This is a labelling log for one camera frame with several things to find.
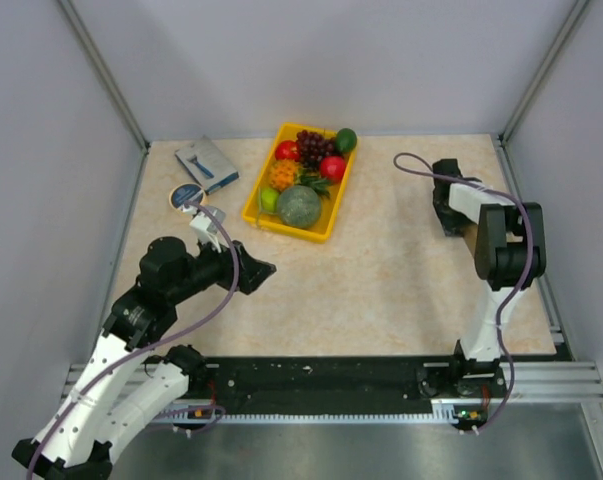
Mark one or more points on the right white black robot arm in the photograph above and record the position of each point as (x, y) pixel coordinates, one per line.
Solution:
(507, 243)

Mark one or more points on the dark purple grape bunch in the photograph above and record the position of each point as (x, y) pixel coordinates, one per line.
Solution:
(312, 148)

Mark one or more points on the aluminium frame post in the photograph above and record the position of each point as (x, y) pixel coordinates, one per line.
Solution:
(570, 25)
(102, 71)

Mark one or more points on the red apple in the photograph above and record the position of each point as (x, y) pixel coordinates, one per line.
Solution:
(287, 150)

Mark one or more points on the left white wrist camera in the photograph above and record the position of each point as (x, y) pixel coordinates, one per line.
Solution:
(204, 228)

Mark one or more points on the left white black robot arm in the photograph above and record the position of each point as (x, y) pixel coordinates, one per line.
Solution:
(92, 427)

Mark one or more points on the aluminium front rail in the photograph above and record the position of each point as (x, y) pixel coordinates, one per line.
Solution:
(526, 382)

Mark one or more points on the beige masking tape roll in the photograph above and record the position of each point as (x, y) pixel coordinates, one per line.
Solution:
(184, 195)

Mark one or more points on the left aluminium frame post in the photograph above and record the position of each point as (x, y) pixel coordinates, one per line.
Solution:
(102, 71)

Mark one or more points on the right aluminium frame post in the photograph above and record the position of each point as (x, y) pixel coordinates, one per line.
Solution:
(570, 25)

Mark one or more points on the blue razor package box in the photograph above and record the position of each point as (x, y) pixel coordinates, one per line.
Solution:
(207, 164)

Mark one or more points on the yellow plastic tray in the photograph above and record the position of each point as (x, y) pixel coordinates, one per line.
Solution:
(321, 231)

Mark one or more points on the small green lime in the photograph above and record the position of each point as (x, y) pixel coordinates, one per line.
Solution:
(268, 198)

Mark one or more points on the orange pineapple with leaves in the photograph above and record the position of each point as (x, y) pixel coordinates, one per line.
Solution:
(286, 173)

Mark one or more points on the brown cardboard box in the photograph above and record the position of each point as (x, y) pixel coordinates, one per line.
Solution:
(470, 238)

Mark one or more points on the red pomegranate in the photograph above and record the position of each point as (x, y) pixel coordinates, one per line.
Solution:
(333, 168)

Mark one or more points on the green avocado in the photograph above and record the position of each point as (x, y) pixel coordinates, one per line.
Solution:
(345, 140)

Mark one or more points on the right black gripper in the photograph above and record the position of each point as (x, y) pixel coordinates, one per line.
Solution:
(451, 225)

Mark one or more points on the green round melon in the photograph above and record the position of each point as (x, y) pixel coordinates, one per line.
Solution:
(299, 207)

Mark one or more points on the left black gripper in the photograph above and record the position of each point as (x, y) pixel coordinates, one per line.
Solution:
(253, 271)

